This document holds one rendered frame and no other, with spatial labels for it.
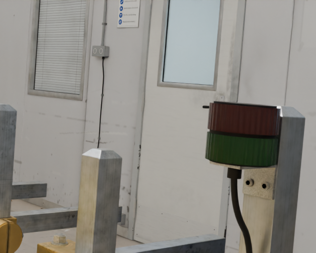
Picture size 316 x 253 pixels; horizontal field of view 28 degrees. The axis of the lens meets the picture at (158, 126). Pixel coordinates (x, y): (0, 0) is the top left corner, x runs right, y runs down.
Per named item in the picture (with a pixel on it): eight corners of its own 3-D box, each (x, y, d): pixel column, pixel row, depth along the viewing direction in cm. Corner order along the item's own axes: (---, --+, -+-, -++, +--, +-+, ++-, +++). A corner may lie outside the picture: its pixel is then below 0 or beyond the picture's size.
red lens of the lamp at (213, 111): (238, 128, 57) (240, 104, 57) (293, 135, 53) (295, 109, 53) (192, 127, 53) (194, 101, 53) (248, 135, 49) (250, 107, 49)
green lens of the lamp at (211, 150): (235, 155, 58) (238, 131, 57) (290, 164, 53) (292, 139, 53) (190, 156, 54) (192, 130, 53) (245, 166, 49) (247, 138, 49)
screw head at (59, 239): (61, 240, 83) (62, 231, 83) (70, 244, 81) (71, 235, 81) (48, 242, 81) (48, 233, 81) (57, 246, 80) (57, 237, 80)
